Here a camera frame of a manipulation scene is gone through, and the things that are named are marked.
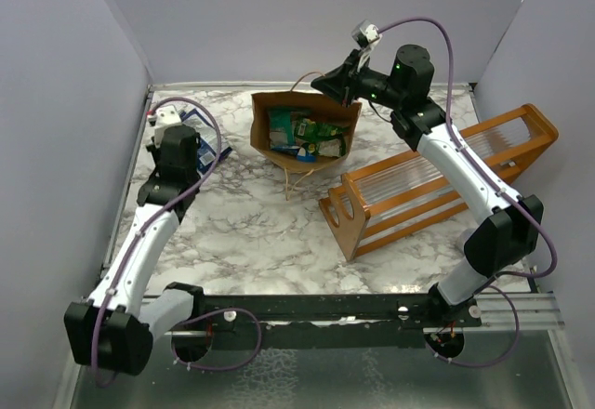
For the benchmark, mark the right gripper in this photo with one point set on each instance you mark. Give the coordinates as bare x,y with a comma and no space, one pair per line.
342,82

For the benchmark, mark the brown paper bag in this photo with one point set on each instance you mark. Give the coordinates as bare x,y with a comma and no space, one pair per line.
322,108

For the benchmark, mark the blue white snack bag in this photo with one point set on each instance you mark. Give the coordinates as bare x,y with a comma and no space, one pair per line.
207,149

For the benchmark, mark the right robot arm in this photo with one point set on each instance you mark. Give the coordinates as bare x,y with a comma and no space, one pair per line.
507,221

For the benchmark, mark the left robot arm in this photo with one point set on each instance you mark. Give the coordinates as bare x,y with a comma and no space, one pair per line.
112,329

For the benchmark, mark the green snack bag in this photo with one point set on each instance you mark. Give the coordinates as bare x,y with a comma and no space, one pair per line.
322,139

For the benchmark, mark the teal Fox's mint bag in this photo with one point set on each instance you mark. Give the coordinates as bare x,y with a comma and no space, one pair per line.
282,122

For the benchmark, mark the small blue cartoon packet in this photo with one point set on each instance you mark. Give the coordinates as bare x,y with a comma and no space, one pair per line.
300,153

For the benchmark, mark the wooden rack with clear rods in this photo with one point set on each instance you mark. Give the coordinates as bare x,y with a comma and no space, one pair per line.
391,199

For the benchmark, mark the small clear plastic cup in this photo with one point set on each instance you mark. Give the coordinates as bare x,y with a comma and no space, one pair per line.
463,238

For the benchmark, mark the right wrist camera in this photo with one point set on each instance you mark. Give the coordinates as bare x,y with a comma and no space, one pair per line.
366,36

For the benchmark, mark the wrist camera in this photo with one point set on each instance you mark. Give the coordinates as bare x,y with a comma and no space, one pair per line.
165,117
366,36

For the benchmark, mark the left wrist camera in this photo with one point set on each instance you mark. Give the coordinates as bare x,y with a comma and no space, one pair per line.
165,117

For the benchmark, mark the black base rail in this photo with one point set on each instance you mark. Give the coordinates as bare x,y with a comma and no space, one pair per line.
319,322

